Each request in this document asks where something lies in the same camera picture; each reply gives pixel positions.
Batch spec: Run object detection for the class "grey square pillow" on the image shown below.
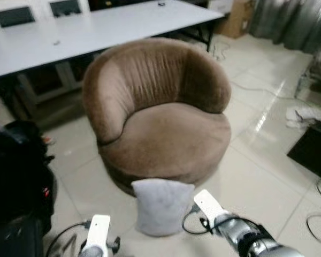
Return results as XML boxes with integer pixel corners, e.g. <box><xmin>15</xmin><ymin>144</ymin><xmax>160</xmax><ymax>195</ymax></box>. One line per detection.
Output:
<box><xmin>131</xmin><ymin>178</ymin><xmax>196</xmax><ymax>238</ymax></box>

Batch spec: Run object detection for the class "brown velvet round sofa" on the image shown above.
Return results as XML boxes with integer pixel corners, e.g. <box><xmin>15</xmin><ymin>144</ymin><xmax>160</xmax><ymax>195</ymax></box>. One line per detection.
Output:
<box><xmin>81</xmin><ymin>36</ymin><xmax>232</xmax><ymax>196</ymax></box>

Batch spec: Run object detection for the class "black backpack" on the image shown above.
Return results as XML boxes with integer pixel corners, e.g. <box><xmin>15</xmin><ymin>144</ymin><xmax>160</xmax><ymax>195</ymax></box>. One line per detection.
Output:
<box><xmin>0</xmin><ymin>120</ymin><xmax>58</xmax><ymax>231</ymax></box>

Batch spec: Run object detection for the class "black box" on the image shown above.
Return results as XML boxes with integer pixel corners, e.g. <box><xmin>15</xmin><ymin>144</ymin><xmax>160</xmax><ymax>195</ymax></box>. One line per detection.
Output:
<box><xmin>287</xmin><ymin>120</ymin><xmax>321</xmax><ymax>183</ymax></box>

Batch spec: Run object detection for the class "white crumpled cloth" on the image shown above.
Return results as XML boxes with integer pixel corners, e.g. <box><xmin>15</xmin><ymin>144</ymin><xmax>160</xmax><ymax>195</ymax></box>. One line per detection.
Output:
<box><xmin>285</xmin><ymin>106</ymin><xmax>321</xmax><ymax>129</ymax></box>

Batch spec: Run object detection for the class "brown cardboard box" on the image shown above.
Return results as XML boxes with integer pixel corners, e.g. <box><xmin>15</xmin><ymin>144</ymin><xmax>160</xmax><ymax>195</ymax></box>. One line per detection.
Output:
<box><xmin>220</xmin><ymin>0</ymin><xmax>255</xmax><ymax>39</ymax></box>

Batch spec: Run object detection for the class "long white table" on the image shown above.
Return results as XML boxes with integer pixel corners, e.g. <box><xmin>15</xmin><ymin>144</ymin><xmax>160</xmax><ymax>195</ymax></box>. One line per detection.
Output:
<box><xmin>0</xmin><ymin>0</ymin><xmax>226</xmax><ymax>81</ymax></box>

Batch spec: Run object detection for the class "grey curtain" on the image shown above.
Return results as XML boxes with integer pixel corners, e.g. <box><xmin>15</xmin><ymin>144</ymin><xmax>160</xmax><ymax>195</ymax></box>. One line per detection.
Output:
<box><xmin>249</xmin><ymin>0</ymin><xmax>321</xmax><ymax>54</ymax></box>

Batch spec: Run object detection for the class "white framed black chair back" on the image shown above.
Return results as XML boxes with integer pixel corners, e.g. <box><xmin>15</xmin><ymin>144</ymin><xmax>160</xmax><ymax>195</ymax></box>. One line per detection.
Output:
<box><xmin>49</xmin><ymin>0</ymin><xmax>83</xmax><ymax>17</ymax></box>
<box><xmin>0</xmin><ymin>5</ymin><xmax>36</xmax><ymax>28</ymax></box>

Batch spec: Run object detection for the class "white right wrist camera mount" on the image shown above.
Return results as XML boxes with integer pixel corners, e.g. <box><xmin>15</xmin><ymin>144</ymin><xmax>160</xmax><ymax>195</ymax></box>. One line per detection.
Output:
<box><xmin>194</xmin><ymin>189</ymin><xmax>224</xmax><ymax>225</ymax></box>

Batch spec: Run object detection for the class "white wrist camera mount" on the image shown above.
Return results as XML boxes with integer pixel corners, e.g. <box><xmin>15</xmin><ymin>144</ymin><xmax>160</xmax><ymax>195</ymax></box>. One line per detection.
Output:
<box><xmin>86</xmin><ymin>215</ymin><xmax>111</xmax><ymax>257</ymax></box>
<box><xmin>194</xmin><ymin>189</ymin><xmax>224</xmax><ymax>225</ymax></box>

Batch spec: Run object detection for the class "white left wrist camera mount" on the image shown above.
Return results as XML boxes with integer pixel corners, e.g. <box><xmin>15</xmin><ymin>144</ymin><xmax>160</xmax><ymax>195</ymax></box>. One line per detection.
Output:
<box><xmin>86</xmin><ymin>215</ymin><xmax>111</xmax><ymax>257</ymax></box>

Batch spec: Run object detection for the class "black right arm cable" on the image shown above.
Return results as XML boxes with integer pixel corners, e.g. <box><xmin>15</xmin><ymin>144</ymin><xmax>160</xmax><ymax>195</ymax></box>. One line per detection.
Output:
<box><xmin>182</xmin><ymin>206</ymin><xmax>257</xmax><ymax>236</ymax></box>

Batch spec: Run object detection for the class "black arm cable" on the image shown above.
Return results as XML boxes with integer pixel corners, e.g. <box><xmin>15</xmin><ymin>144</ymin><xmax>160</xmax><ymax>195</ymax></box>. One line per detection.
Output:
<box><xmin>45</xmin><ymin>222</ymin><xmax>91</xmax><ymax>257</ymax></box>
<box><xmin>182</xmin><ymin>206</ymin><xmax>257</xmax><ymax>236</ymax></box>

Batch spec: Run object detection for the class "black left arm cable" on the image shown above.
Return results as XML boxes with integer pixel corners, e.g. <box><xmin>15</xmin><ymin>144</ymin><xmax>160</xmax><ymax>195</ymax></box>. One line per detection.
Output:
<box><xmin>45</xmin><ymin>222</ymin><xmax>91</xmax><ymax>257</ymax></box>

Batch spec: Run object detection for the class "black looped floor cable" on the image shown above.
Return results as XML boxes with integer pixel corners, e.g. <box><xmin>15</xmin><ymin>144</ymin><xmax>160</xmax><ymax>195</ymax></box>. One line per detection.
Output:
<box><xmin>305</xmin><ymin>179</ymin><xmax>321</xmax><ymax>246</ymax></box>

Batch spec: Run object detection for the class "thin grey floor cable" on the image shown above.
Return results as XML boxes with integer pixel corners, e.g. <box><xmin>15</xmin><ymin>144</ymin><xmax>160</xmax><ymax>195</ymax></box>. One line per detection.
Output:
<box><xmin>225</xmin><ymin>80</ymin><xmax>296</xmax><ymax>103</ymax></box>

